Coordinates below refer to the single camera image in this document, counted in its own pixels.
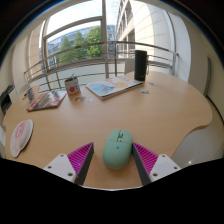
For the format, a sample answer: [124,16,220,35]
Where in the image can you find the metal balcony railing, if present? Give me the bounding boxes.
[23,40,180,85]

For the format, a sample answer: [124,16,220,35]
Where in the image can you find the light blue open booklet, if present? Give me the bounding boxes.
[85,75,144,101]

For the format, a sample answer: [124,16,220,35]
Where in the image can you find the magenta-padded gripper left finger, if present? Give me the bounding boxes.
[43,141,95,186]

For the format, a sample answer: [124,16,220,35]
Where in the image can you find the red cover magazine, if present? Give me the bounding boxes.
[26,89,68,112]

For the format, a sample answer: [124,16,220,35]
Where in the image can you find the printed tin can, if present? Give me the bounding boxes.
[64,76,82,98]

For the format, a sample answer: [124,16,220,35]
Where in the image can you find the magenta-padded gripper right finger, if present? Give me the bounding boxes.
[131,142,182,187]

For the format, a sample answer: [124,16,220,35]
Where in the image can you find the white chair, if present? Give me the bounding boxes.
[123,58,136,76]

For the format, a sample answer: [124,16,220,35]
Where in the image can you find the black tall tumbler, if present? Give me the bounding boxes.
[133,49,149,82]

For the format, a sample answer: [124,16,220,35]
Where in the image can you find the mint green computer mouse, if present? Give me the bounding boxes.
[102,129,134,170]

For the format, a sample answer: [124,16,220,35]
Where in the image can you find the black office printer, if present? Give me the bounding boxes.
[0,84,16,116]

